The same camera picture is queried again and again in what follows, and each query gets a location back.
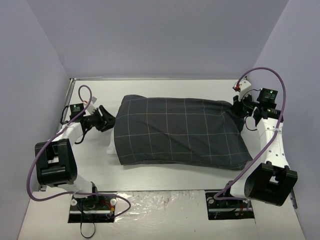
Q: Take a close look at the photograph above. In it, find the white pillow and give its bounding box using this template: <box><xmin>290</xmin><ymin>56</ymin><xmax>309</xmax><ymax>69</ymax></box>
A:
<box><xmin>106</xmin><ymin>129</ymin><xmax>117</xmax><ymax>155</ymax></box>

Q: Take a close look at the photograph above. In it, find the black cable loop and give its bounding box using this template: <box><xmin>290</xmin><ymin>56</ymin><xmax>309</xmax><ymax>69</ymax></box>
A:
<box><xmin>79</xmin><ymin>212</ymin><xmax>97</xmax><ymax>238</ymax></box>

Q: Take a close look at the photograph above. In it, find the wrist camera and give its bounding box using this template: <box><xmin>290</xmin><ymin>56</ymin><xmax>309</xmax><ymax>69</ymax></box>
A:
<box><xmin>86</xmin><ymin>96</ymin><xmax>97</xmax><ymax>115</ymax></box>
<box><xmin>233</xmin><ymin>79</ymin><xmax>252</xmax><ymax>102</ymax></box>

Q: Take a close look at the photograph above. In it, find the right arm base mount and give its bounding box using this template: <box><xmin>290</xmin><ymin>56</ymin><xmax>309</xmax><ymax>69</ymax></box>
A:
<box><xmin>205</xmin><ymin>191</ymin><xmax>255</xmax><ymax>221</ymax></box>

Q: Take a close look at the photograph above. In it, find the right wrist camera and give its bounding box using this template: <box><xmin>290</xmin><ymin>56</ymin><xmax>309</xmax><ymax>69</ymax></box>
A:
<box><xmin>233</xmin><ymin>79</ymin><xmax>252</xmax><ymax>102</ymax></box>

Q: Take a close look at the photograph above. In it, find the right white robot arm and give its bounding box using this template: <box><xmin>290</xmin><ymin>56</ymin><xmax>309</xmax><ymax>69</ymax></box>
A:
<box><xmin>221</xmin><ymin>87</ymin><xmax>298</xmax><ymax>207</ymax></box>

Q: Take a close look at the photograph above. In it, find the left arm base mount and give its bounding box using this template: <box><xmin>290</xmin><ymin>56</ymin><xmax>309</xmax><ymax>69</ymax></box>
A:
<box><xmin>67</xmin><ymin>196</ymin><xmax>116</xmax><ymax>223</ymax></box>

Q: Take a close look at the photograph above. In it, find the dark grey checked pillowcase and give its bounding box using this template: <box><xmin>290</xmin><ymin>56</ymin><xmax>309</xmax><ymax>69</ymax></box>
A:
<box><xmin>113</xmin><ymin>95</ymin><xmax>252</xmax><ymax>171</ymax></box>

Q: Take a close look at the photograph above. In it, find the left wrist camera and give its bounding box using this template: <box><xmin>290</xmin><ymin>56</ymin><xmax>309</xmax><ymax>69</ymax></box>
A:
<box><xmin>86</xmin><ymin>96</ymin><xmax>97</xmax><ymax>115</ymax></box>

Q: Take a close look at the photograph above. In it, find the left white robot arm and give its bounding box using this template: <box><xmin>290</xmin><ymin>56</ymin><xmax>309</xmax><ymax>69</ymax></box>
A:
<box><xmin>34</xmin><ymin>103</ymin><xmax>116</xmax><ymax>209</ymax></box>

